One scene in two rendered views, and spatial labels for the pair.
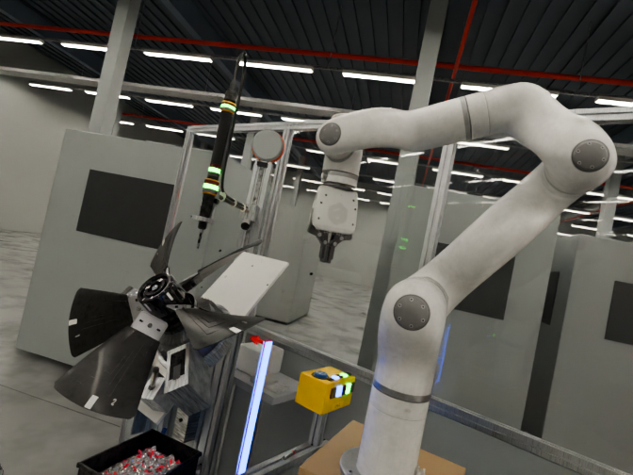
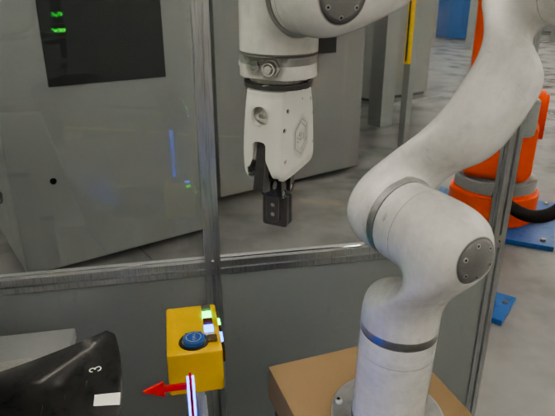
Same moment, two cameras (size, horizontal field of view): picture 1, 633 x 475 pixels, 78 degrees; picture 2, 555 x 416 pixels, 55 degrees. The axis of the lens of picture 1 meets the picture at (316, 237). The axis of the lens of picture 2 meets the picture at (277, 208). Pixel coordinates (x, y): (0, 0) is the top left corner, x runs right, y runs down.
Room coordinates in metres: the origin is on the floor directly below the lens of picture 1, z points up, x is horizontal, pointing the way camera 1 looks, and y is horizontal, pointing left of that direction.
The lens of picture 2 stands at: (0.50, 0.42, 1.67)
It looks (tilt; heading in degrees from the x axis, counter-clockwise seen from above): 22 degrees down; 312
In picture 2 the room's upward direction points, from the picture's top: straight up
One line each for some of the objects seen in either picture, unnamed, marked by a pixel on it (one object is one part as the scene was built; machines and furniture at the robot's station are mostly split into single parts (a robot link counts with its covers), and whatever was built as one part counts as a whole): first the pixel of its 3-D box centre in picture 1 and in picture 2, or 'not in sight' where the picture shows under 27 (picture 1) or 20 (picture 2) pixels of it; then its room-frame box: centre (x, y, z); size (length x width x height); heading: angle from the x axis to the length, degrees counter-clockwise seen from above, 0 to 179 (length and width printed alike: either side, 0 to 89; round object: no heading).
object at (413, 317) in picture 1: (410, 335); (422, 271); (0.80, -0.23, 1.30); 0.19 x 0.12 x 0.24; 160
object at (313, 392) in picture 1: (325, 390); (194, 349); (1.20, -0.12, 1.02); 0.16 x 0.10 x 0.11; 143
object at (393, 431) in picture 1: (392, 433); (392, 374); (0.83, -0.24, 1.09); 0.19 x 0.19 x 0.18
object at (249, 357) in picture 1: (257, 356); not in sight; (1.76, 0.15, 0.92); 0.17 x 0.16 x 0.11; 143
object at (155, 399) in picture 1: (159, 394); not in sight; (1.20, 0.37, 0.91); 0.12 x 0.08 x 0.12; 143
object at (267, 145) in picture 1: (267, 146); not in sight; (1.90, 0.32, 1.88); 0.17 x 0.15 x 0.16; 53
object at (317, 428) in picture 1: (318, 423); (196, 390); (1.20, -0.12, 0.92); 0.03 x 0.03 x 0.12; 53
